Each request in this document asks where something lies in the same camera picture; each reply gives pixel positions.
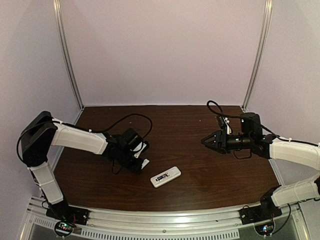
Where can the front aluminium rail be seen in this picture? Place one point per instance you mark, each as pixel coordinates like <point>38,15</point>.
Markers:
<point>210,224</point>

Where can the left aluminium frame post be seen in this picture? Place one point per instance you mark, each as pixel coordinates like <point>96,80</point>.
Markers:
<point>65,53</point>

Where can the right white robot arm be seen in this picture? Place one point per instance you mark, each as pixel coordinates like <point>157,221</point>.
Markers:
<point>268,146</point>

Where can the right aluminium frame post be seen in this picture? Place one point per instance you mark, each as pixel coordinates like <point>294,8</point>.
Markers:
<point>263,37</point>

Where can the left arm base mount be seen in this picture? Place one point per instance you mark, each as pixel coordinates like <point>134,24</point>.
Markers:
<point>68,223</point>

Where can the aluminium frame post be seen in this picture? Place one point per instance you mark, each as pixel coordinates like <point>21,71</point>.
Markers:
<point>263,37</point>
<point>65,53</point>

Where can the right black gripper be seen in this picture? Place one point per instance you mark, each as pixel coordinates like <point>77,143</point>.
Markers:
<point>221,141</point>

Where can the white remote control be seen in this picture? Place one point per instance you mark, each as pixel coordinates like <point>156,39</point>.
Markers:
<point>173,174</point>

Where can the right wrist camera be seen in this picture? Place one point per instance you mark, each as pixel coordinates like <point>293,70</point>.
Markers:
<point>223,123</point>

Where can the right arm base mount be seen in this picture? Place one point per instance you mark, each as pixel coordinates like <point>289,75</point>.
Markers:
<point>263,220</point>

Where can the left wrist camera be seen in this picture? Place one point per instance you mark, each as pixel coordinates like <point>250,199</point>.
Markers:
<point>143,146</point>

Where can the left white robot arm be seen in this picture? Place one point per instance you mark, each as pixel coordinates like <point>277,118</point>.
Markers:
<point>45,131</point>

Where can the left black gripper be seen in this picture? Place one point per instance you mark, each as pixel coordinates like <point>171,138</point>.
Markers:
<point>135,166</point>

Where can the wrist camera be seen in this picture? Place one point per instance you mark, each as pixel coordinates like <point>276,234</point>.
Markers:
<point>143,146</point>
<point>223,123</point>

